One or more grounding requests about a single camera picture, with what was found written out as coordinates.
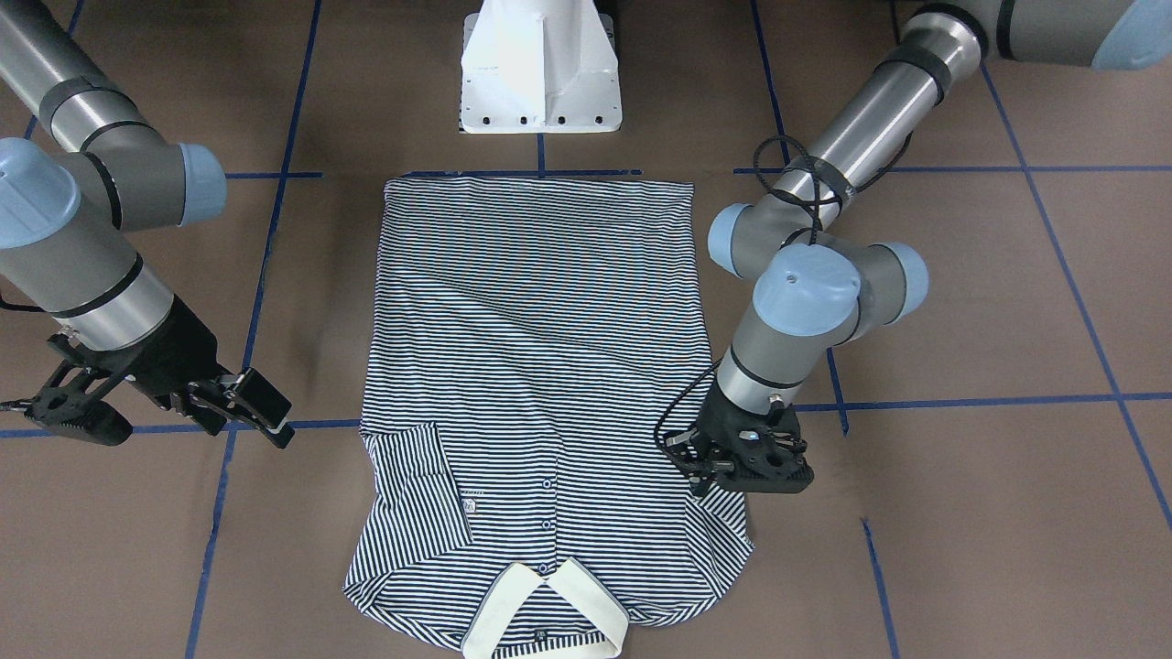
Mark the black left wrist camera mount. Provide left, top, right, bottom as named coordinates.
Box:
left=714, top=405, right=815, bottom=495

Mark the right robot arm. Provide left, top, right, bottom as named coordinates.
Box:
left=1, top=1, right=294, bottom=448

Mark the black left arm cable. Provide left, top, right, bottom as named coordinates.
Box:
left=654, top=135, right=915, bottom=458

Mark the navy white striped polo shirt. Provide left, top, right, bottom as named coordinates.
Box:
left=342, top=177, right=754, bottom=658

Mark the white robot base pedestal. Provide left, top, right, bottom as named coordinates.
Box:
left=458, top=1, right=624, bottom=135

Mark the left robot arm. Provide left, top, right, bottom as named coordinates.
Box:
left=749, top=61, right=1168, bottom=535

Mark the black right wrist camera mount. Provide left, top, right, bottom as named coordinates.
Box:
left=21, top=332, right=136, bottom=447

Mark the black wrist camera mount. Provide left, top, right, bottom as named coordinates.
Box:
left=21, top=332, right=136, bottom=447
left=714, top=405, right=815, bottom=495

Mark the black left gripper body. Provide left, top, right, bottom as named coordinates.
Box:
left=691, top=383, right=805, bottom=477

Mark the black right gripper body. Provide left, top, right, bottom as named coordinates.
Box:
left=101, top=297, right=229, bottom=437

